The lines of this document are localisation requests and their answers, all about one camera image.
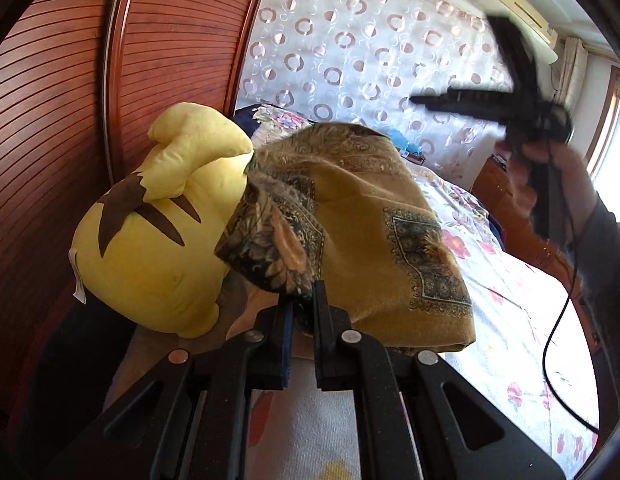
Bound blue tissue pack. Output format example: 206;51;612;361
390;130;426;162

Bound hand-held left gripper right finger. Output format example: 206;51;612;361
312;280;566;480

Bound golden patterned garment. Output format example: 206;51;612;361
215;122;478;356

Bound black cable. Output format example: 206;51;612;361
541;145;600;435

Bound floral bed sheet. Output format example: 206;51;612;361
235;105;601;480

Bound wooden headboard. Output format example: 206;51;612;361
0;0;273;411

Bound wall air conditioner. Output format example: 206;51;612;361
480;0;559;63

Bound floral window curtain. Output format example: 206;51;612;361
560;37;589;116

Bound yellow plush toy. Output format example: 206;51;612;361
70;102;254;339

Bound low wooden cabinet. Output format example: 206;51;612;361
472;157;591;301

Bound circle-patterned sheer curtain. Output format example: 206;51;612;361
235;0;521;186

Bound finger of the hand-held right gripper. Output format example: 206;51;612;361
485;15;543;111
409;87;513;123

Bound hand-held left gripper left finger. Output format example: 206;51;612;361
40;305;293;480

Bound navy bed blanket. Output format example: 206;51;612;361
233;104;271;127

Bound wooden-framed window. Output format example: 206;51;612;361
587;67;620;196

